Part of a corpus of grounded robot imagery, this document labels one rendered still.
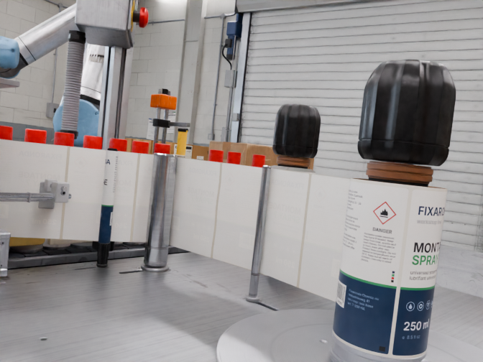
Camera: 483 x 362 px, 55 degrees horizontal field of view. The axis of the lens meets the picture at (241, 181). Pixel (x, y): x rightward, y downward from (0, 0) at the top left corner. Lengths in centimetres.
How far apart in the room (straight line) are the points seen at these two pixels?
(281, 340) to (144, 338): 14
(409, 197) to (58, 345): 35
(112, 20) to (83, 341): 62
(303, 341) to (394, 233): 16
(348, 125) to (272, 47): 143
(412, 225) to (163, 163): 43
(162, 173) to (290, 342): 36
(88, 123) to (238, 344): 86
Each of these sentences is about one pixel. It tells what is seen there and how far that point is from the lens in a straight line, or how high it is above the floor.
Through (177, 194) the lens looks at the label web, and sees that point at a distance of 77.
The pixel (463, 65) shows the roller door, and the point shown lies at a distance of 522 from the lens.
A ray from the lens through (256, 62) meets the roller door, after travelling 613.
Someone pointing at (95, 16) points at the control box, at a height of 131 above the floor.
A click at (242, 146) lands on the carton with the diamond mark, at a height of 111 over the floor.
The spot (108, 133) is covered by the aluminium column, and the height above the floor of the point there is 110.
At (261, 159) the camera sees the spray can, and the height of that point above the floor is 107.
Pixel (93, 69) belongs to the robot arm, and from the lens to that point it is 129.
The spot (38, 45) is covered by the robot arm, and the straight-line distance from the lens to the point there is 145.
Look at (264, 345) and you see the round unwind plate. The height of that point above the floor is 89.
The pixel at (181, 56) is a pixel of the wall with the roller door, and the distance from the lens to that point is 696.
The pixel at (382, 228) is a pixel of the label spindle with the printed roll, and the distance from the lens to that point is 43.
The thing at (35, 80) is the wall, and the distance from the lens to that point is 729.
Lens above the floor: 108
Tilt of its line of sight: 3 degrees down
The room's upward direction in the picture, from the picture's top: 6 degrees clockwise
